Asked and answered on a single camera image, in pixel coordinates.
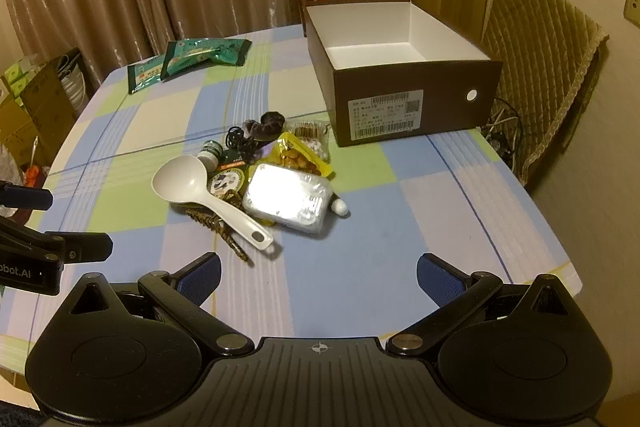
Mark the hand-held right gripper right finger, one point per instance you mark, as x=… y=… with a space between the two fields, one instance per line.
x=440 y=282

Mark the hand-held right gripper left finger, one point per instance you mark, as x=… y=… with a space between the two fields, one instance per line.
x=202 y=276

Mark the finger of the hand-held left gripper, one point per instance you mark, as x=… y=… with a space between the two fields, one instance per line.
x=30 y=199
x=87 y=247

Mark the yellow snack packet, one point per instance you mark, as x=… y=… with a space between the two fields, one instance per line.
x=295 y=157

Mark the dark velvet scrunchie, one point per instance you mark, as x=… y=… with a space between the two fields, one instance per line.
x=267 y=122

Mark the brown cardboard shoe box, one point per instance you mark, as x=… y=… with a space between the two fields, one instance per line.
x=450 y=107

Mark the small cardboard box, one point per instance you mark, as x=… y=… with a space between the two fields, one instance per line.
x=12 y=127

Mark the checked tablecloth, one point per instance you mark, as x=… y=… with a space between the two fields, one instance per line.
x=350 y=257

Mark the round green tin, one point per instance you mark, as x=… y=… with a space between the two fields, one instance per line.
x=227 y=182

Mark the large cardboard box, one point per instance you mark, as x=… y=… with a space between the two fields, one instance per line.
x=47 y=97

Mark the shiny plastic tissue pack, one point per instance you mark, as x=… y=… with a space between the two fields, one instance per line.
x=285 y=197

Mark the dark green orange-striped pack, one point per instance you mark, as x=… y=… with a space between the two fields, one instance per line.
x=234 y=160

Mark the small green bottle white cap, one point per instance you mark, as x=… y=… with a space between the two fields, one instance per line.
x=209 y=154

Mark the stack of white bowls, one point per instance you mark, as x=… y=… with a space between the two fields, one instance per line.
x=72 y=82

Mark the small green boxes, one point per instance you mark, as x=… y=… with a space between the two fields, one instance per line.
x=15 y=74

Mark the small green snack packet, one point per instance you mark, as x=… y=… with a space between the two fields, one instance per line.
x=145 y=77

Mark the clear snack packet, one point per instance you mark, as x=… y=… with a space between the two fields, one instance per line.
x=310 y=137

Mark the large green snack packet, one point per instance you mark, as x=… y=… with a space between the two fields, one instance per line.
x=205 y=52

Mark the chair with quilted cover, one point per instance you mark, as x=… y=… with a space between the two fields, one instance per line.
x=545 y=57

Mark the wall socket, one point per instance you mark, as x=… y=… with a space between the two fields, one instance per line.
x=632 y=4

